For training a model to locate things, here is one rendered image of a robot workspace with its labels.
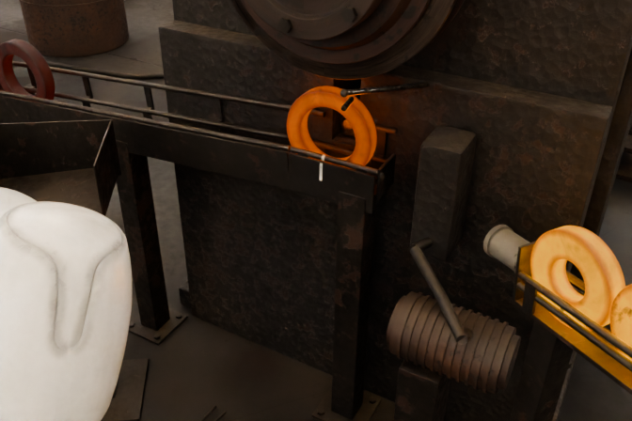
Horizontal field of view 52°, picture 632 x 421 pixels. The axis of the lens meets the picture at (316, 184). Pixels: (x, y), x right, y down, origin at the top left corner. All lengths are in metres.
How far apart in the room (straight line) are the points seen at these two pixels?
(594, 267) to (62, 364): 0.76
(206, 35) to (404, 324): 0.74
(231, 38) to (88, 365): 1.08
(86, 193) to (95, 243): 1.02
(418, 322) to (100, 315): 0.84
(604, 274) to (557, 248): 0.09
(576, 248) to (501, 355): 0.26
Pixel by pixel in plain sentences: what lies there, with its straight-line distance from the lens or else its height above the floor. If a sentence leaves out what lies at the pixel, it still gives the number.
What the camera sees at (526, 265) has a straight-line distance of 1.09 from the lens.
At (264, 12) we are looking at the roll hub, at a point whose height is 1.01.
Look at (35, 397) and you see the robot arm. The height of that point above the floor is 1.02.
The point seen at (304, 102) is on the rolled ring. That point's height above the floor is 0.81.
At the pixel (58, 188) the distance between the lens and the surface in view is 1.48.
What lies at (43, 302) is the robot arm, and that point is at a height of 1.07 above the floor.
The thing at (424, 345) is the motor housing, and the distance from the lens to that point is 1.19.
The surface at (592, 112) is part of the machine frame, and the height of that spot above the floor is 0.87.
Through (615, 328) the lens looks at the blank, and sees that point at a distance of 1.01.
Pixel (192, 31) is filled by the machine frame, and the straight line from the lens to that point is 1.49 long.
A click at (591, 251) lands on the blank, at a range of 0.99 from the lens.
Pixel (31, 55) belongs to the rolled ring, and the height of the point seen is 0.76.
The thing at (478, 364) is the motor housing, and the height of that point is 0.50.
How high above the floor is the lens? 1.33
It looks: 31 degrees down
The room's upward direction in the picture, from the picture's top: 1 degrees clockwise
